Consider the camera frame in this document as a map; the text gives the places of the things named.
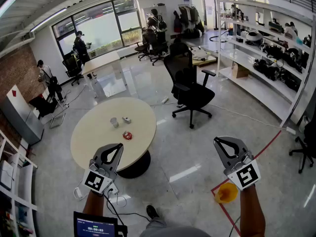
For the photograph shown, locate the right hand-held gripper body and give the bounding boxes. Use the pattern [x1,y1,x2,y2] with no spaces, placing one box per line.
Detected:
[223,151,262,191]

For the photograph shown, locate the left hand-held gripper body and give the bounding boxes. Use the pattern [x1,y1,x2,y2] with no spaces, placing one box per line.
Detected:
[83,158,119,198]

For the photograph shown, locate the yellow bin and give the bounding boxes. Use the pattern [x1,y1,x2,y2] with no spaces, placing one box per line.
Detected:
[214,182,239,204]

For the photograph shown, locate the person's left forearm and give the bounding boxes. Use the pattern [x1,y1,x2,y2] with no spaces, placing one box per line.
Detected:
[82,191,105,217]

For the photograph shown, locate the person's right forearm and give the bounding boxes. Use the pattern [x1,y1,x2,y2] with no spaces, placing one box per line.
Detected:
[237,184,267,237]

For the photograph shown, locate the round beige table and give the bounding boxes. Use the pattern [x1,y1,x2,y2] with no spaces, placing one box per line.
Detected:
[70,97,158,173]

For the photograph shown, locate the black round table base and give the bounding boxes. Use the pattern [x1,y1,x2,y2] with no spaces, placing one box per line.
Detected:
[116,149,152,179]

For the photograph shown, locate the black tablet with timer screen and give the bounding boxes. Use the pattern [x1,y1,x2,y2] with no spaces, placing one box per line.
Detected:
[73,211,128,237]

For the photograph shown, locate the person's left black shoe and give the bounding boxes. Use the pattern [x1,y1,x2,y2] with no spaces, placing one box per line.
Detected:
[146,204,160,221]

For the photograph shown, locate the white plastic bucket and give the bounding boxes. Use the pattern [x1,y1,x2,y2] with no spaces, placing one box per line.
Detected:
[298,116,311,133]

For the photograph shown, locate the black office chair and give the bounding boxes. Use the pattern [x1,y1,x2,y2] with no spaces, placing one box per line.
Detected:
[134,28,152,62]
[145,31,169,66]
[289,115,316,174]
[62,54,84,87]
[163,42,217,130]

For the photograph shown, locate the white storage shelf rack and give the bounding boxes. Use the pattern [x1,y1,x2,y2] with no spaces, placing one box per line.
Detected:
[0,129,39,237]

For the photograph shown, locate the black cantilever chair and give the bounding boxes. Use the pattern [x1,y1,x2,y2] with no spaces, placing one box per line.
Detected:
[29,94,67,129]

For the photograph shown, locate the brown cardboard box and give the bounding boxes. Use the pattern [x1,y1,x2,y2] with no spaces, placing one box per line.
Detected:
[232,62,250,79]

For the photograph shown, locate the pile of black equipment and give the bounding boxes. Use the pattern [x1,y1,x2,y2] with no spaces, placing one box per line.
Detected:
[252,43,311,93]

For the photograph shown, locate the person's grey shorts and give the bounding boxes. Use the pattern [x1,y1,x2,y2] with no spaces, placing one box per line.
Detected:
[139,217,213,237]

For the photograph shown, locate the grey metal cabinet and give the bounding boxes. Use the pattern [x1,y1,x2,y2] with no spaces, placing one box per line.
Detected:
[1,84,45,146]

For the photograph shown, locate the long white shelving unit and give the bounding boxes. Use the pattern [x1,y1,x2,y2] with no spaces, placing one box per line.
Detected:
[217,0,316,128]

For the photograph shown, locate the white box device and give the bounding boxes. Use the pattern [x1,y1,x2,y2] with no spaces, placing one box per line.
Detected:
[0,160,14,190]

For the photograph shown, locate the low wooden platform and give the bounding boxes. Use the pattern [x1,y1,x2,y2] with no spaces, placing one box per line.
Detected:
[186,40,219,68]

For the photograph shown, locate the rectangular wooden white-legged table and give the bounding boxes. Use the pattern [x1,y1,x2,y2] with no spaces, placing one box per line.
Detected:
[81,50,128,99]

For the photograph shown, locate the white garment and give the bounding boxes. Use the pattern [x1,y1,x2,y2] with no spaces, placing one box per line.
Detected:
[190,47,209,62]

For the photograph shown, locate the clothes rack with dark garments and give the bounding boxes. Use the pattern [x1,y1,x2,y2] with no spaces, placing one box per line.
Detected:
[173,4,205,35]

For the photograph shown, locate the glass entrance door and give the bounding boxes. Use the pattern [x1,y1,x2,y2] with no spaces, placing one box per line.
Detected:
[202,0,226,31]

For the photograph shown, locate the ceiling tube light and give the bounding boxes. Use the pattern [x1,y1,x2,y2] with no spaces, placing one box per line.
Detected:
[0,0,17,18]
[29,7,68,33]

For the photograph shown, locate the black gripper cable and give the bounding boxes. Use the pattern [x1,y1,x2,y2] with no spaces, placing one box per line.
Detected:
[103,194,150,232]
[228,216,241,237]

